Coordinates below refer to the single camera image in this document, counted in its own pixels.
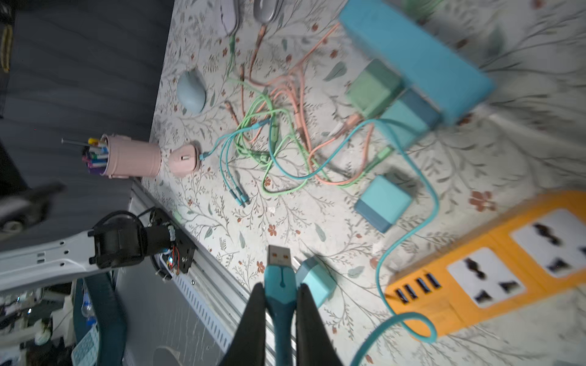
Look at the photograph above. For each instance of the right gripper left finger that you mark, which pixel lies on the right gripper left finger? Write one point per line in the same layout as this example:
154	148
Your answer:
249	342

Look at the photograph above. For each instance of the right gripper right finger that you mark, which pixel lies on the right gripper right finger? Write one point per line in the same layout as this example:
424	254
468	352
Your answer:
314	346

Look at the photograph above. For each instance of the teal charger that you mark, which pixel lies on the teal charger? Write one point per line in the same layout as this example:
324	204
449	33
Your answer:
313	273

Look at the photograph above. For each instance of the blue-grey charger plug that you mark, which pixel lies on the blue-grey charger plug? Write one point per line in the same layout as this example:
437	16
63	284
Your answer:
382	203

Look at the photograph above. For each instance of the pink wireless mouse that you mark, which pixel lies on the pink wireless mouse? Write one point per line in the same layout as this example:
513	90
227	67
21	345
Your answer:
184	160

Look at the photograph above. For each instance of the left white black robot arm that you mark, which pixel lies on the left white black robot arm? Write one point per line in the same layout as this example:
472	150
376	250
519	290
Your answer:
118	240

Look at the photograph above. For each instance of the pink pen cup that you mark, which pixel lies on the pink pen cup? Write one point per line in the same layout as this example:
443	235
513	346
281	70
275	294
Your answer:
117	156

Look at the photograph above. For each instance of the orange power strip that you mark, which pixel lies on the orange power strip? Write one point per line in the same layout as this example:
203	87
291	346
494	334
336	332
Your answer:
533	252

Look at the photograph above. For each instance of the teal charger plug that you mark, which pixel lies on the teal charger plug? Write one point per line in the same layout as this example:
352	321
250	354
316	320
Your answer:
407	120

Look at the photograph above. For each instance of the light green charger plug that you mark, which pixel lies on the light green charger plug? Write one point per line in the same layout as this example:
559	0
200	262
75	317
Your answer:
374	89

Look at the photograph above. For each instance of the blue power strip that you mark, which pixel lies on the blue power strip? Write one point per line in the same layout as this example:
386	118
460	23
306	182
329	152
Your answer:
452	84

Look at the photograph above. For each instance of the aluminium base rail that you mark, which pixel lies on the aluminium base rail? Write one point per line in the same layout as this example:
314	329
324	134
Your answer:
215	296

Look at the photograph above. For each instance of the light blue wireless mouse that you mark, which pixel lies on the light blue wireless mouse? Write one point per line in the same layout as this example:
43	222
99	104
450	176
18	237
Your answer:
191	92

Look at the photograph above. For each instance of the silver grey wireless mouse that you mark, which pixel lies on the silver grey wireless mouse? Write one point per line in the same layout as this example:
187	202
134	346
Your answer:
265	11

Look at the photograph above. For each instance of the white wireless mouse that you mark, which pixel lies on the white wireless mouse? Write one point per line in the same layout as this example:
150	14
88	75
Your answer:
229	16

